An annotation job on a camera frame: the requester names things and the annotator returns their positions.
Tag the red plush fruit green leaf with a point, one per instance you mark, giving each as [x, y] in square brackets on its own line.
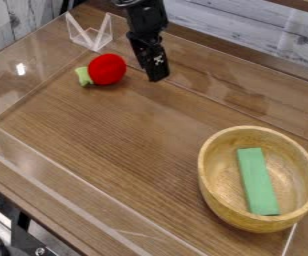
[105, 70]

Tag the wooden bowl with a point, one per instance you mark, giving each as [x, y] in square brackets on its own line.
[221, 182]

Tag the black table leg bracket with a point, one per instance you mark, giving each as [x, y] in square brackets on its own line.
[24, 240]

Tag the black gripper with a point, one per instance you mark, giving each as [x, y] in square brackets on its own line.
[148, 20]

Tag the clear acrylic front wall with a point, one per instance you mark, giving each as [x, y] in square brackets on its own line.
[94, 222]

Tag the green rectangular block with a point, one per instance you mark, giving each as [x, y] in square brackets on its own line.
[257, 181]

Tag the clear acrylic corner bracket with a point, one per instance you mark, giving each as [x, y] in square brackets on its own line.
[90, 38]

